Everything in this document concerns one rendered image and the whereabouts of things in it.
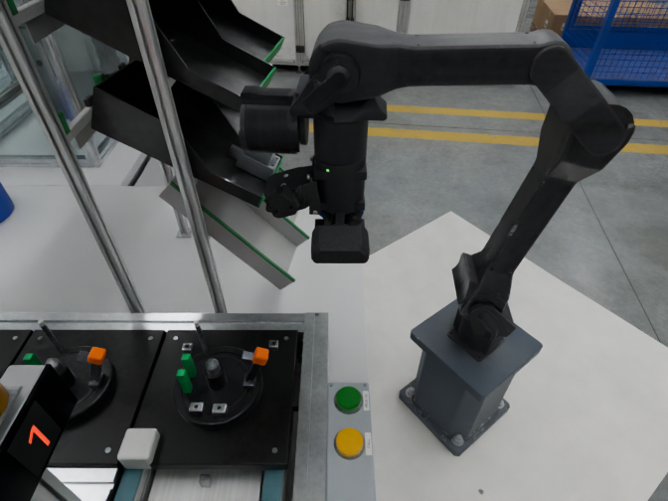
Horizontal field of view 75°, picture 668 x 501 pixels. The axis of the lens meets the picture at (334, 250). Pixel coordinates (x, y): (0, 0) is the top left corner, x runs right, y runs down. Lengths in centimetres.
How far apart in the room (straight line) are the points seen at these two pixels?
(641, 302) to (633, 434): 167
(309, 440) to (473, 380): 26
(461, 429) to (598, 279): 190
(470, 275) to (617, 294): 202
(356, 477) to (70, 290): 80
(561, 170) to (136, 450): 65
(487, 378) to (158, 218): 97
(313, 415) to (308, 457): 7
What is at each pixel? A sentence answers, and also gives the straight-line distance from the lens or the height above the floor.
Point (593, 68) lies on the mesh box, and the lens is 466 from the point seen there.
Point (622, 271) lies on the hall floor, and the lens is 274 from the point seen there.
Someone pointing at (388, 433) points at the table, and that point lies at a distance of 84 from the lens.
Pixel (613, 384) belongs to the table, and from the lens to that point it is 104.
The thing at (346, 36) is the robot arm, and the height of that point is 150.
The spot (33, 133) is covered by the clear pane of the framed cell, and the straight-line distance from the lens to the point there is 169.
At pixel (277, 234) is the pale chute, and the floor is 103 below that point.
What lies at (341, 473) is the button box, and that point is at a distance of 70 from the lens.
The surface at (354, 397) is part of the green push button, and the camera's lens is 74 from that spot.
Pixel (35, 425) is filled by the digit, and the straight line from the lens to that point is 53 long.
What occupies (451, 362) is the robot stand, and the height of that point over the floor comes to 106.
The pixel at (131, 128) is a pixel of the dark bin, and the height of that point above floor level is 131.
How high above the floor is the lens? 162
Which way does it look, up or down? 42 degrees down
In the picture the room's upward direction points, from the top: straight up
